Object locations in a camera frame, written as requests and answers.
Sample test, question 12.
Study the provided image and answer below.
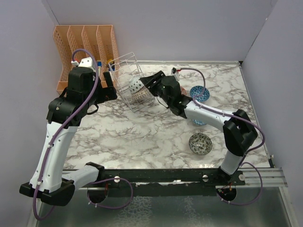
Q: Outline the orange plastic desk organizer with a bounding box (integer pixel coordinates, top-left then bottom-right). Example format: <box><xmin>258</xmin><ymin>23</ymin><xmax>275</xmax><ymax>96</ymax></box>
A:
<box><xmin>53</xmin><ymin>24</ymin><xmax>120</xmax><ymax>99</ymax></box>

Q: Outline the grey leaf patterned bowl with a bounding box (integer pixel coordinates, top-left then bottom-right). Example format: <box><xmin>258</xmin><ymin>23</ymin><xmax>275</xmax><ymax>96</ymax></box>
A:
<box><xmin>188</xmin><ymin>133</ymin><xmax>213</xmax><ymax>155</ymax></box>

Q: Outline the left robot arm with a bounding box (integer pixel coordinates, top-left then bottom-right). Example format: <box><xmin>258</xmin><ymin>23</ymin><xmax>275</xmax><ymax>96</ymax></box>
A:
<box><xmin>19</xmin><ymin>67</ymin><xmax>117</xmax><ymax>206</ymax></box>

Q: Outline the black mounting rail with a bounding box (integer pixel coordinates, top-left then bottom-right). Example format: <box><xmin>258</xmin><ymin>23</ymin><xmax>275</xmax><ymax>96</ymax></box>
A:
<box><xmin>82</xmin><ymin>168</ymin><xmax>245</xmax><ymax>197</ymax></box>

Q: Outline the brown patterned bowl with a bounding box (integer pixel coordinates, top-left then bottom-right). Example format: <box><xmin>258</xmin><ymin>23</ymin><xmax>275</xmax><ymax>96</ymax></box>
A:
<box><xmin>132</xmin><ymin>87</ymin><xmax>150</xmax><ymax>102</ymax></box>

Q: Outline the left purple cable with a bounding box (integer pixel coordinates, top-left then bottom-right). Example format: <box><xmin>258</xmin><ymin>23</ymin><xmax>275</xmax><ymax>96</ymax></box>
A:
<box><xmin>32</xmin><ymin>48</ymin><xmax>134</xmax><ymax>221</ymax></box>

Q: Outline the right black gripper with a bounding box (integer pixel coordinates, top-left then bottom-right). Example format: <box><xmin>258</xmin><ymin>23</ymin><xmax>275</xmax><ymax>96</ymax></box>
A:
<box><xmin>141</xmin><ymin>71</ymin><xmax>172</xmax><ymax>106</ymax></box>

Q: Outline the blue triangle patterned bowl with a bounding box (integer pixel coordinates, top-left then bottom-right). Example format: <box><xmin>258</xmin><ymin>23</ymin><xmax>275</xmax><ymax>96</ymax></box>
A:
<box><xmin>190</xmin><ymin>86</ymin><xmax>210</xmax><ymax>102</ymax></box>

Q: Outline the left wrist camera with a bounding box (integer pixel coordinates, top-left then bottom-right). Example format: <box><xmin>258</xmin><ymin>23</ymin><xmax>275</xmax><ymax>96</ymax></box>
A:
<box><xmin>71</xmin><ymin>57</ymin><xmax>96</xmax><ymax>72</ymax></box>

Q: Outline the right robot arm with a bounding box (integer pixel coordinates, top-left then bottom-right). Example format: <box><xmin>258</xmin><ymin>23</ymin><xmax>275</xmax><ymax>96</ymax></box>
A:
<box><xmin>139</xmin><ymin>71</ymin><xmax>258</xmax><ymax>185</ymax></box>

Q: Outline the pink patterned bowl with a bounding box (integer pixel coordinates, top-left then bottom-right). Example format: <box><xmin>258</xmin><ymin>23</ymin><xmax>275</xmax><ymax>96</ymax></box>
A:
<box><xmin>128</xmin><ymin>76</ymin><xmax>144</xmax><ymax>94</ymax></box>

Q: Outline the blue floral bowl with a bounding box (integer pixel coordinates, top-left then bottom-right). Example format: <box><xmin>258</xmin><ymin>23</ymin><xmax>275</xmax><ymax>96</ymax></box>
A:
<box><xmin>192</xmin><ymin>120</ymin><xmax>206</xmax><ymax>126</ymax></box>

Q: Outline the white wire dish rack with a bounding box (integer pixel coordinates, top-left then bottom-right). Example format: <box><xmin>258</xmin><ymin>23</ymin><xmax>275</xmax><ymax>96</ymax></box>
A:
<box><xmin>108</xmin><ymin>52</ymin><xmax>154</xmax><ymax>112</ymax></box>

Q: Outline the red patterned bowl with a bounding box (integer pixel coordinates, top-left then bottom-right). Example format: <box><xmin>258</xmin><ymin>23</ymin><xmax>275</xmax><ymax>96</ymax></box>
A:
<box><xmin>180</xmin><ymin>86</ymin><xmax>187</xmax><ymax>96</ymax></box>

